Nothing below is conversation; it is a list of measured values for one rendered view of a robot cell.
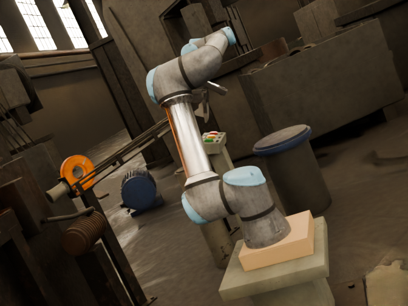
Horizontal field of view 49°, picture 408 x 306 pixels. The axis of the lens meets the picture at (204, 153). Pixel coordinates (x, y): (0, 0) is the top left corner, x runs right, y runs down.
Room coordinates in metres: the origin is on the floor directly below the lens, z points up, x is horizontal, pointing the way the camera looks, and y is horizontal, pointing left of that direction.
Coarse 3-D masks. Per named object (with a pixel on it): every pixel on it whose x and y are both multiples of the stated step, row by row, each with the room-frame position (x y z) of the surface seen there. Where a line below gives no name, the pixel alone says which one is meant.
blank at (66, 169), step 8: (64, 160) 2.00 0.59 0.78; (72, 160) 2.00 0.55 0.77; (80, 160) 2.02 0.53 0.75; (88, 160) 2.04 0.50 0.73; (64, 168) 1.96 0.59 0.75; (72, 168) 1.98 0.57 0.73; (88, 168) 2.03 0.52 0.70; (64, 176) 1.95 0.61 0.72; (72, 176) 1.97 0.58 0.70; (88, 176) 2.02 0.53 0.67; (88, 184) 2.01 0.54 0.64
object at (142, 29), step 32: (128, 0) 4.19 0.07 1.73; (160, 0) 4.05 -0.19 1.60; (192, 0) 4.08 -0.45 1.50; (224, 0) 4.69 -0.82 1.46; (128, 32) 4.25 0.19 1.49; (160, 32) 4.11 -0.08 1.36; (192, 32) 3.74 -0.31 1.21; (128, 64) 4.32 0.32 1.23; (160, 64) 4.17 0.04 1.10; (224, 64) 3.81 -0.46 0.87; (256, 64) 4.25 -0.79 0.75; (224, 96) 3.95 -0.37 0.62; (224, 128) 4.01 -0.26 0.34; (256, 128) 3.87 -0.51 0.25
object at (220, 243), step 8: (176, 176) 2.04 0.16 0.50; (184, 176) 2.00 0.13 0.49; (184, 184) 2.01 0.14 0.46; (208, 224) 2.00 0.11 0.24; (216, 224) 2.00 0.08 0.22; (224, 224) 2.03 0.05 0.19; (208, 232) 2.00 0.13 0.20; (216, 232) 2.00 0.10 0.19; (224, 232) 2.01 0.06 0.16; (208, 240) 2.01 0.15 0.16; (216, 240) 2.00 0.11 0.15; (224, 240) 2.00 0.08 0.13; (232, 240) 2.05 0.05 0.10; (216, 248) 2.00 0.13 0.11; (224, 248) 2.00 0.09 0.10; (232, 248) 2.01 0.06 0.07; (216, 256) 2.01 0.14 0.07; (224, 256) 1.99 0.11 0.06; (216, 264) 2.04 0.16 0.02; (224, 264) 2.00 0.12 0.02
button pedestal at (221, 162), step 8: (216, 136) 2.07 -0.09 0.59; (224, 136) 2.09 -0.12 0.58; (208, 144) 1.94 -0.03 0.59; (216, 144) 1.93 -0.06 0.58; (224, 144) 2.08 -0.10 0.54; (208, 152) 1.94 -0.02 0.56; (216, 152) 1.93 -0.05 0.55; (224, 152) 2.02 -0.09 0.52; (216, 160) 2.01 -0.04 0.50; (224, 160) 2.00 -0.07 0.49; (216, 168) 2.01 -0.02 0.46; (224, 168) 2.00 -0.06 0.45; (232, 168) 2.04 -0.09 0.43; (240, 224) 2.01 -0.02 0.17
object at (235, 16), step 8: (224, 8) 8.34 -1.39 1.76; (232, 8) 8.95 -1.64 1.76; (232, 16) 8.78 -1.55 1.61; (240, 16) 9.51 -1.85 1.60; (224, 24) 7.86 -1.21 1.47; (232, 24) 8.26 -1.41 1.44; (240, 24) 9.34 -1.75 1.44; (240, 32) 8.69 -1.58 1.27; (240, 40) 8.38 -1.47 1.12; (248, 40) 9.46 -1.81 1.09; (232, 48) 7.87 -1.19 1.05; (240, 48) 8.37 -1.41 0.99; (248, 48) 8.98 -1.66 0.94; (224, 56) 7.93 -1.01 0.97; (232, 56) 7.89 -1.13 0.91
